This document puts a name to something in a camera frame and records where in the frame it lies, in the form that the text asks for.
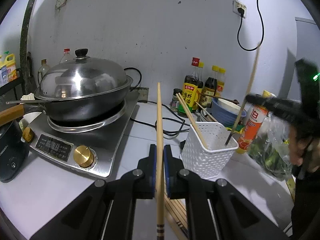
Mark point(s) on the red cap sauce bottle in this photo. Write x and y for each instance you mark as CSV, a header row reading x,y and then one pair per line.
x,y
190,84

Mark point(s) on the white perforated utensil basket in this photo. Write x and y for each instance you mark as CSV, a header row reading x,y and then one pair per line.
x,y
208,161

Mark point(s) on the bag of green vegetables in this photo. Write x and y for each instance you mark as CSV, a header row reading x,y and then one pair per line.
x,y
270,148

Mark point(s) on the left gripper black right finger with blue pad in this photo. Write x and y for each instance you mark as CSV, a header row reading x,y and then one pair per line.
x,y
215,209

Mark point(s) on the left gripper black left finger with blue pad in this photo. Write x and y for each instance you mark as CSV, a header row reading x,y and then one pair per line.
x,y
105,210

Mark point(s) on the wall switch plate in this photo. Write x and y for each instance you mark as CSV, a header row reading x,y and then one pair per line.
x,y
60,3

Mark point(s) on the clear bottle red cap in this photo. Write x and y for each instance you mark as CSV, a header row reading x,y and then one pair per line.
x,y
66,55

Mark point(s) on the white wall socket with plug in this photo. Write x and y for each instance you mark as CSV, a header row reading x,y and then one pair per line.
x,y
239,9

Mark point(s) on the small clear oil bottle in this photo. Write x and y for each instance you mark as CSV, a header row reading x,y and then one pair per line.
x,y
42,70

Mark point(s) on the white bowl inside blue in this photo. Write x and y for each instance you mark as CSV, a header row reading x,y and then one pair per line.
x,y
229,106

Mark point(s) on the silver induction cooker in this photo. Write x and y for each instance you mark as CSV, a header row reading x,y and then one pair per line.
x,y
90,149

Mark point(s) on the light yellow cap bottle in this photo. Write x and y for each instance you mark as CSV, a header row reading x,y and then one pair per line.
x,y
220,81

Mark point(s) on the person right hand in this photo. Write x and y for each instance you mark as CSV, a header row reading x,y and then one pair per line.
x,y
297,147

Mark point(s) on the yellow orange squeeze bottle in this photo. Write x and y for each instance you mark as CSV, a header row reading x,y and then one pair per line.
x,y
253,124

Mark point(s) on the yellow cap dark sauce bottle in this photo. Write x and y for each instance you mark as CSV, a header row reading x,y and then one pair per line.
x,y
209,89

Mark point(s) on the small dark spice jar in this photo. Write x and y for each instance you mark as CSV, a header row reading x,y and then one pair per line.
x,y
175,101

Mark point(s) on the black wok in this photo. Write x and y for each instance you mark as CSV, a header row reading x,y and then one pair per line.
x,y
81,109

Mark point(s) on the wooden handle spatula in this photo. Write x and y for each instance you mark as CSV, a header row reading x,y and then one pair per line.
x,y
11,114

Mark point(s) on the steel dome wok lid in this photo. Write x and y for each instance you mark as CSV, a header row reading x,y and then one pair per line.
x,y
82,77

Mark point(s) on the yellow detergent jug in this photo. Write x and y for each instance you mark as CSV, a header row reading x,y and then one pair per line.
x,y
8,68

